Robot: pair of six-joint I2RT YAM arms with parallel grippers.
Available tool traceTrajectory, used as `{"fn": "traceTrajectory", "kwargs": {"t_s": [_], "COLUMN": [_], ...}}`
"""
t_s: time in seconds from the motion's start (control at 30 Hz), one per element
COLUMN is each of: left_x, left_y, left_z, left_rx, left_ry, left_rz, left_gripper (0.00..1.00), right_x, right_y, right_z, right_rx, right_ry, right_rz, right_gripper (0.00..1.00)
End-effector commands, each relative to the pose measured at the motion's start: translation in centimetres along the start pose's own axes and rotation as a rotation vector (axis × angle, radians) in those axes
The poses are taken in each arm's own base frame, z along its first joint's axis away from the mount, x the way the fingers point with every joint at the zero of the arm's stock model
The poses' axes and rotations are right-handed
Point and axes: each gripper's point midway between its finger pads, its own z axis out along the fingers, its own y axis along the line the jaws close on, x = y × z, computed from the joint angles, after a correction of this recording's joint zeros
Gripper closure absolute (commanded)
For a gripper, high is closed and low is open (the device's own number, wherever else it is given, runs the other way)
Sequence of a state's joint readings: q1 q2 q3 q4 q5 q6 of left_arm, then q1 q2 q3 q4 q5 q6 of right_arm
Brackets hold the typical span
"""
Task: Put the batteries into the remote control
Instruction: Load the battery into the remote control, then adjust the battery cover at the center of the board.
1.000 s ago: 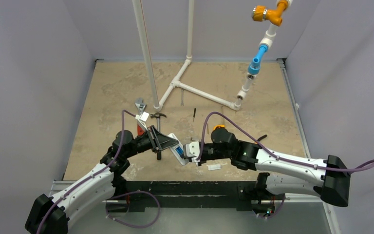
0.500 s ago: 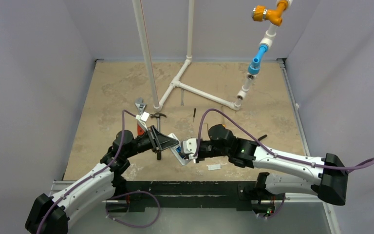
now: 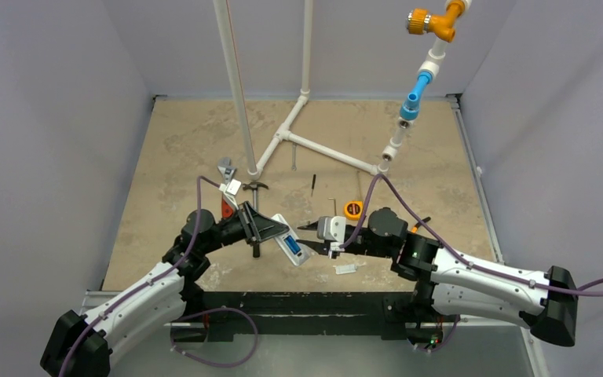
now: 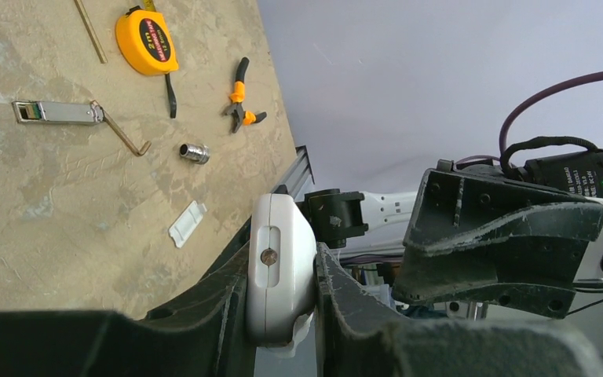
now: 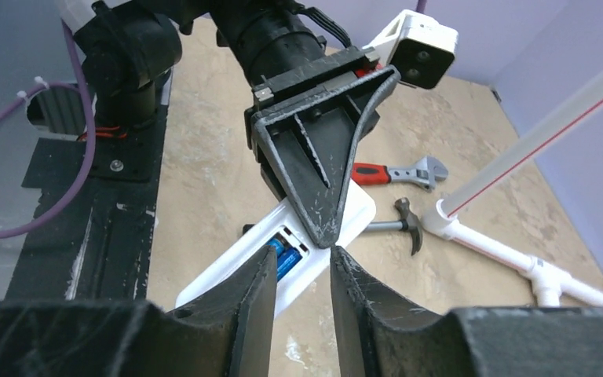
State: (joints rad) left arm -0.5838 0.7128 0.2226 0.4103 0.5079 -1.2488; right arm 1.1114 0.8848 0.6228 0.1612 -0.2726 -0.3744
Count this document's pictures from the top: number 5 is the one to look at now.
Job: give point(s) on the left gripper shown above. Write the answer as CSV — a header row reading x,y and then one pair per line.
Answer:
x,y
307,145

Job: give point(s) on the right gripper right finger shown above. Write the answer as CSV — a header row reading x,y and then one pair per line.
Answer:
x,y
381,333

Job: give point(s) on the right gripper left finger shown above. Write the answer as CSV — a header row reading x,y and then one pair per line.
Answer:
x,y
227,331

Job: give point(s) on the white remote control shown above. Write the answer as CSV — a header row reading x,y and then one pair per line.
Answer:
x,y
288,288

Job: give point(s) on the blue battery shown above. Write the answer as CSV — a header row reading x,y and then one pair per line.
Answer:
x,y
279,245
286,262

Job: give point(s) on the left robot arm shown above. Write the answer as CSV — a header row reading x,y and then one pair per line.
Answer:
x,y
129,44

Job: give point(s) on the red adjustable wrench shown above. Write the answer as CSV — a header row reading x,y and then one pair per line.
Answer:
x,y
425,173

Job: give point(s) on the black handled hammer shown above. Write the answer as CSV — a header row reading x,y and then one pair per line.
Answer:
x,y
358,218

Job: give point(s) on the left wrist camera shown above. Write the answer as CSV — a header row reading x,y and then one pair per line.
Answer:
x,y
419,47

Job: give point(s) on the white pvc pipe frame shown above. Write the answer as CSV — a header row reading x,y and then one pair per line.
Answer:
x,y
509,214

